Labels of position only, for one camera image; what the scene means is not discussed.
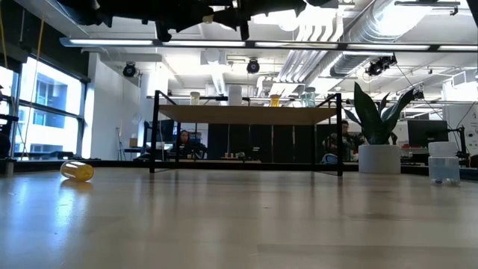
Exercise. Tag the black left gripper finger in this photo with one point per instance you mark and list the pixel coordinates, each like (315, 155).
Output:
(163, 33)
(190, 24)

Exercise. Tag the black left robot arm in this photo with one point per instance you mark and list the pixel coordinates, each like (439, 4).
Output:
(82, 11)

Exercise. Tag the black aluminium rig frame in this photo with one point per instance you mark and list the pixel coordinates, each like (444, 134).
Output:
(112, 163)

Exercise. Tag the small cardboard box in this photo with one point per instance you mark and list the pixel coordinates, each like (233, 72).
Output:
(133, 142)

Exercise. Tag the wooden shelf black metal frame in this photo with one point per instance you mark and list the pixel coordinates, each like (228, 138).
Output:
(224, 114)

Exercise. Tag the black ceiling track fixture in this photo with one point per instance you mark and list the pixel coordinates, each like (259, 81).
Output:
(381, 65)

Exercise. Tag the orange pill bottle white cap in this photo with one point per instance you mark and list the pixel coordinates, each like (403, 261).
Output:
(77, 171)
(275, 101)

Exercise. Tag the white round plant pot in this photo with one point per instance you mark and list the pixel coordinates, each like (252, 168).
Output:
(379, 158)

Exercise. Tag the teal pill bottle white cap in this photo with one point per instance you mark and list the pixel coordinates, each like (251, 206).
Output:
(309, 98)

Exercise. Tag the black computer monitor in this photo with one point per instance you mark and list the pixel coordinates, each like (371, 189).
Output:
(167, 130)
(425, 130)

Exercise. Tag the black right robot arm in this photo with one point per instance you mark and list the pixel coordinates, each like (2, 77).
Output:
(473, 9)

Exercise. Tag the green snake plant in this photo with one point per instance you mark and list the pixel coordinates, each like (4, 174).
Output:
(367, 119)

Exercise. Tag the clear pill bottle white cap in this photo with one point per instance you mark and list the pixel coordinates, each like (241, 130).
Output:
(443, 170)

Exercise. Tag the black round ceiling spotlight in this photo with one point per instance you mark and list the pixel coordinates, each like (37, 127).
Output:
(252, 66)
(129, 70)

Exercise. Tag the person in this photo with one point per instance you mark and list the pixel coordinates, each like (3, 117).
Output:
(345, 140)
(184, 137)

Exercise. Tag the black cabinet row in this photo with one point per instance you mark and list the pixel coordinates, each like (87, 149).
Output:
(239, 142)

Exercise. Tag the long linear ceiling light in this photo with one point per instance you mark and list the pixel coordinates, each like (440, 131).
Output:
(112, 42)

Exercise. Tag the silver ventilation duct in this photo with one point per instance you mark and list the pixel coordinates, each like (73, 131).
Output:
(351, 61)

